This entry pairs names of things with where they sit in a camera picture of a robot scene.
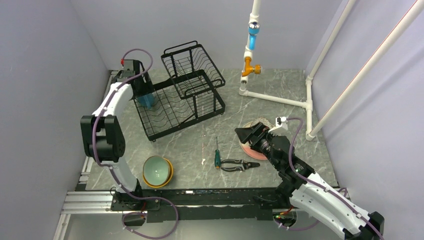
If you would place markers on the aluminium side rail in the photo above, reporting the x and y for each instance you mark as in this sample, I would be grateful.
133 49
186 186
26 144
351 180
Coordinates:
82 202

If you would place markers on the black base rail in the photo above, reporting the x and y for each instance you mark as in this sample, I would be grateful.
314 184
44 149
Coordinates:
162 205

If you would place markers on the white tall pole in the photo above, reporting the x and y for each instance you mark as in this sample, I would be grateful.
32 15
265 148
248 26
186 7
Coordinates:
403 24

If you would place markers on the pink rimmed ceramic plate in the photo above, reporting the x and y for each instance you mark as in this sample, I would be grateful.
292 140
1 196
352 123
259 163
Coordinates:
246 147

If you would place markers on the orange pipe valve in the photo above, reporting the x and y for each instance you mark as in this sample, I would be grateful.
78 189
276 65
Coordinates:
250 69

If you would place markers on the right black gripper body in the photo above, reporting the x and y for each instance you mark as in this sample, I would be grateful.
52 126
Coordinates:
262 143

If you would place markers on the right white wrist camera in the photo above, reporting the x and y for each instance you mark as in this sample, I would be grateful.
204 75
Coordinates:
280 127

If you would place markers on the black grey pliers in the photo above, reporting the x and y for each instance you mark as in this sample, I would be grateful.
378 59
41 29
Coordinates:
237 165

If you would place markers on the speckled grey ceramic plate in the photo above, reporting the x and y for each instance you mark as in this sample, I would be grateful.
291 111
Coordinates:
262 120

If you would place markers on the green handled screwdriver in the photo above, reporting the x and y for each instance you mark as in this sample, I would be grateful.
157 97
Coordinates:
217 155

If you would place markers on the blue cylinder on pipe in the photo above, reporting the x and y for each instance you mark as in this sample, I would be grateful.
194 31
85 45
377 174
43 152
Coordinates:
253 30

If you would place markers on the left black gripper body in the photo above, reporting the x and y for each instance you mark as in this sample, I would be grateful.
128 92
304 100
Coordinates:
145 88

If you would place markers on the blue floral ceramic mug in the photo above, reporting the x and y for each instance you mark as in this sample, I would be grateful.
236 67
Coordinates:
147 101

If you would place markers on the yellow ribbed ceramic bowl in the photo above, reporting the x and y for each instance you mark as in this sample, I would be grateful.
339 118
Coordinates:
169 175

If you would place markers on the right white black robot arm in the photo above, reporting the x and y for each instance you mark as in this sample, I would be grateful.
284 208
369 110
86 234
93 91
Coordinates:
305 189

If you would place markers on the black wire dish rack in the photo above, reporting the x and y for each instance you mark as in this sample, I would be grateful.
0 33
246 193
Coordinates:
189 96

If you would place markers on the mint green ceramic bowl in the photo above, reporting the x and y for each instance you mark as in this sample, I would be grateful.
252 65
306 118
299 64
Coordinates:
156 170

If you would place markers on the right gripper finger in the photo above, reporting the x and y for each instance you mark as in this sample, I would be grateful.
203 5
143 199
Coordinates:
246 135
260 126

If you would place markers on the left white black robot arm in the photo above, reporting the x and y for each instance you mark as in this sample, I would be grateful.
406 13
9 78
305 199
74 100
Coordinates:
102 136

